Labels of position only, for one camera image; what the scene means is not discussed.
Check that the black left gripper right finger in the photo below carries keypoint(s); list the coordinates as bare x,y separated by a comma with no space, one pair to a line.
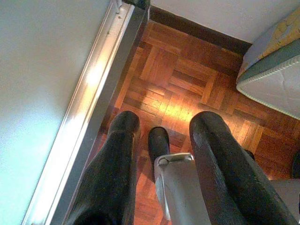
225,173

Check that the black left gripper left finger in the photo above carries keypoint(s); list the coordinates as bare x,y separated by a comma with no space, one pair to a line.
110,178

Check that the silver robot right leg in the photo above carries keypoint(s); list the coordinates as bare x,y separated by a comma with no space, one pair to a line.
289,199

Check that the black robot right foot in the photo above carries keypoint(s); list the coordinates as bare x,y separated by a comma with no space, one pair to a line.
296,165

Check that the white quilted green-trimmed mattress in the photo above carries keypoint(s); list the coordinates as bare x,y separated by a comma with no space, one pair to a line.
276,79

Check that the white sliding door panel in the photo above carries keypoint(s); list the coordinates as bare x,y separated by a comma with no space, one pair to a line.
35,82

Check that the dark wooden baseboard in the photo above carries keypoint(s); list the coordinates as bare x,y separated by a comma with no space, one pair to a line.
199,28

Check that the aluminium sliding door frame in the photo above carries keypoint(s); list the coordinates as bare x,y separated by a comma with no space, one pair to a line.
93,93

